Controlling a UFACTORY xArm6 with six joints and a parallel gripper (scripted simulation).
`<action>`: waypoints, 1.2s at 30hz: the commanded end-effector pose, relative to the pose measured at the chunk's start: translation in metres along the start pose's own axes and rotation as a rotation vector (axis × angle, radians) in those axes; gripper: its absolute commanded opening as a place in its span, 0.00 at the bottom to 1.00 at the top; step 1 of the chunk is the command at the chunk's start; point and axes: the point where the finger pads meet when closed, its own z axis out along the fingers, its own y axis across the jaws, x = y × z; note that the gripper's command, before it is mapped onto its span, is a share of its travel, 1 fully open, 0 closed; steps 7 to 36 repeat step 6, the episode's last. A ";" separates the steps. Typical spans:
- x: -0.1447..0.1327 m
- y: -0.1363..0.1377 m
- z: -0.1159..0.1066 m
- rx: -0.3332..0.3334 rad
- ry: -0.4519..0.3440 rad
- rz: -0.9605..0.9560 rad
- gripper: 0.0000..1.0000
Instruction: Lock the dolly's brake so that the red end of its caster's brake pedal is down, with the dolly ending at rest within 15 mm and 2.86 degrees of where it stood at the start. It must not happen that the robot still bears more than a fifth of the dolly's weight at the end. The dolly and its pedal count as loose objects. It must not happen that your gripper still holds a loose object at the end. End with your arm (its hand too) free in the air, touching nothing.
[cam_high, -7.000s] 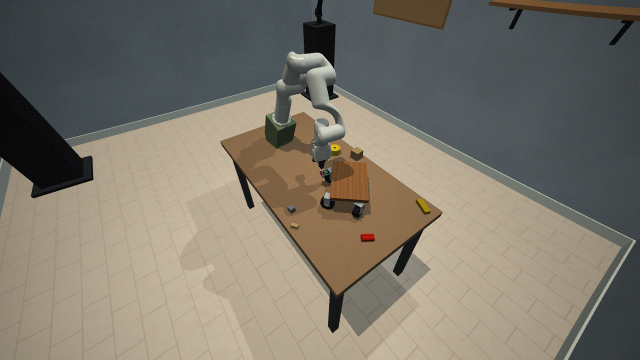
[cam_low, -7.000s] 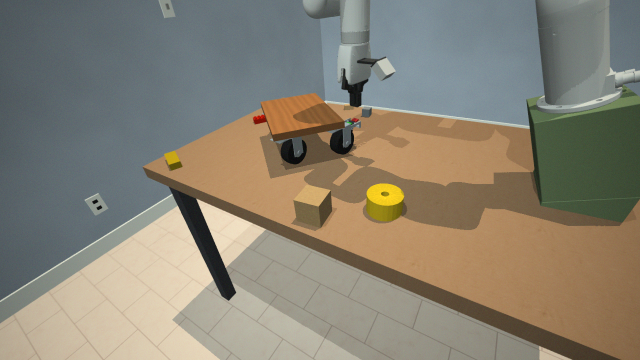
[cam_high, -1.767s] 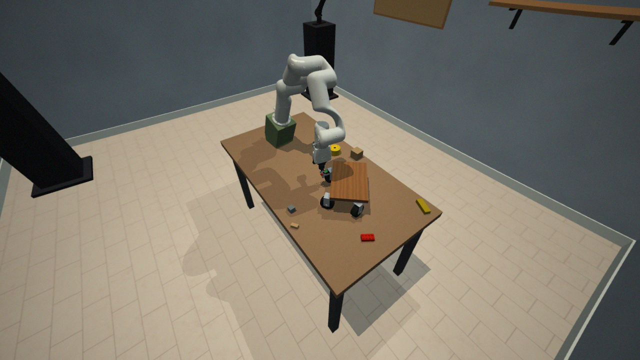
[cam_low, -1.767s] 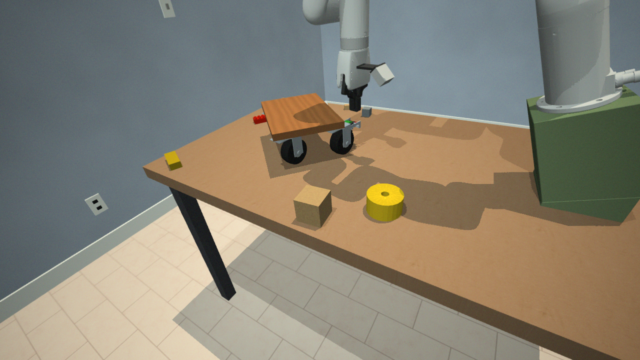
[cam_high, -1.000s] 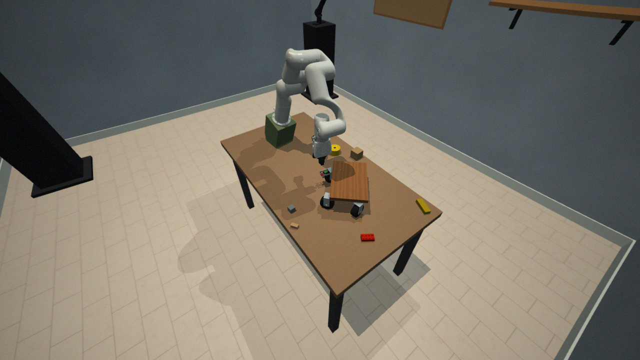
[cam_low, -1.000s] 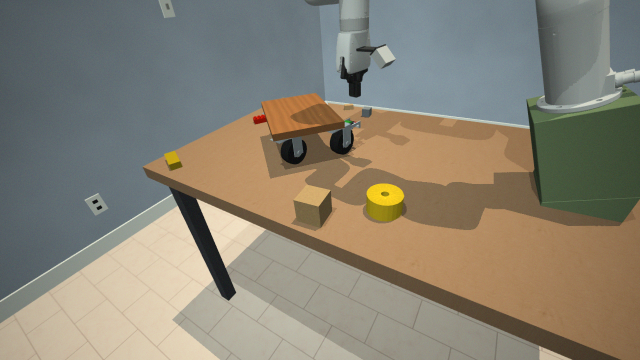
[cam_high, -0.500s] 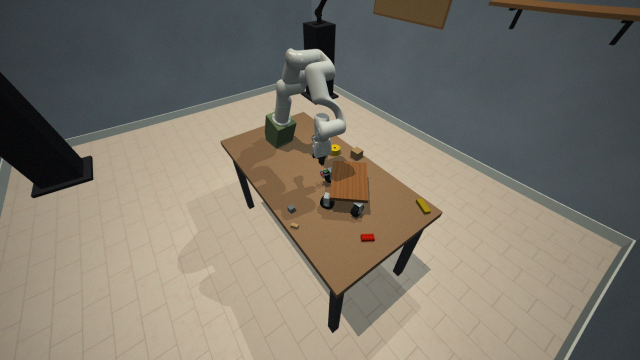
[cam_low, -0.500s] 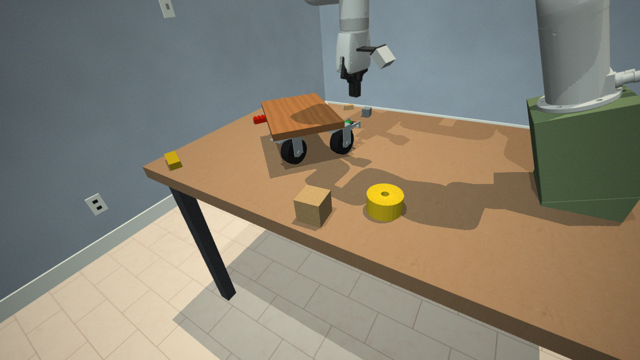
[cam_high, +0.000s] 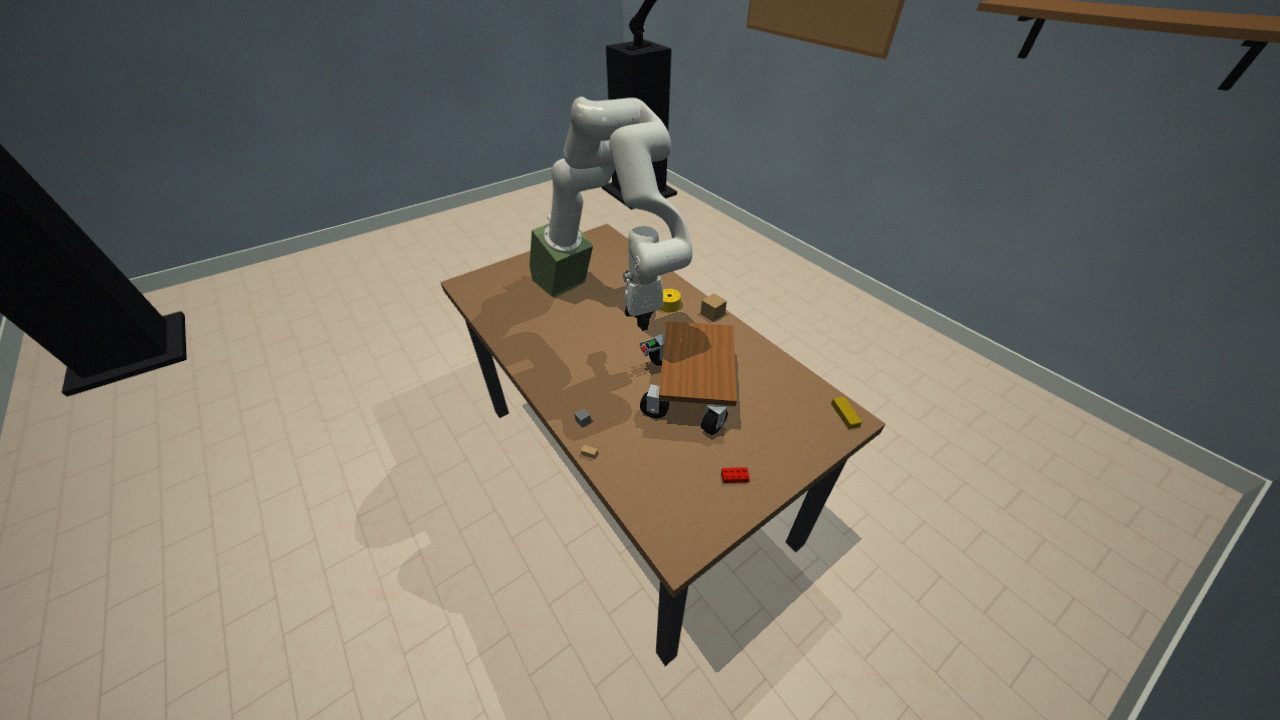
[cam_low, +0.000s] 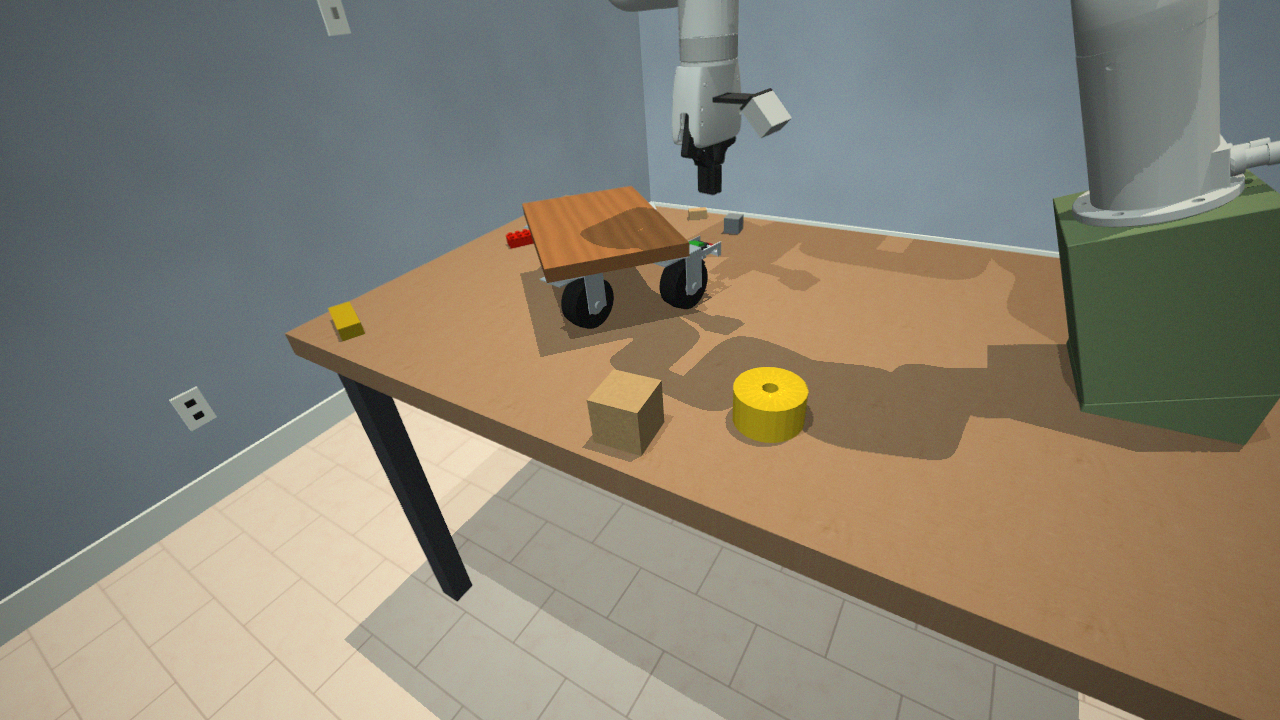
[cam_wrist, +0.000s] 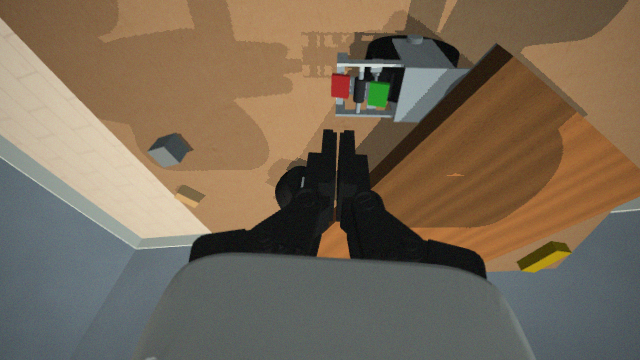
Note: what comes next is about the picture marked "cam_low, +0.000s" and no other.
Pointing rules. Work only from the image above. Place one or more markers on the red toy brick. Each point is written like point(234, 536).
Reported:
point(519, 239)

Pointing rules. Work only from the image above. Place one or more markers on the yellow rectangular block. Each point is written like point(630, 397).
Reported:
point(346, 321)

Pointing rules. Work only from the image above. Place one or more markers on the yellow roll with center hole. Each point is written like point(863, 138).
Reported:
point(769, 404)

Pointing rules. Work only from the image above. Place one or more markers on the wooden wheeled dolly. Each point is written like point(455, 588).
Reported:
point(580, 237)

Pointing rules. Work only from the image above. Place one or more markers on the tan cube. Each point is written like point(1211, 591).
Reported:
point(626, 411)

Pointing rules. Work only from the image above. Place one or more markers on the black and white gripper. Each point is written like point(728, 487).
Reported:
point(703, 122)

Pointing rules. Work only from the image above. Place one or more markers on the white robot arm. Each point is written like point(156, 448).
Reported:
point(1148, 74)

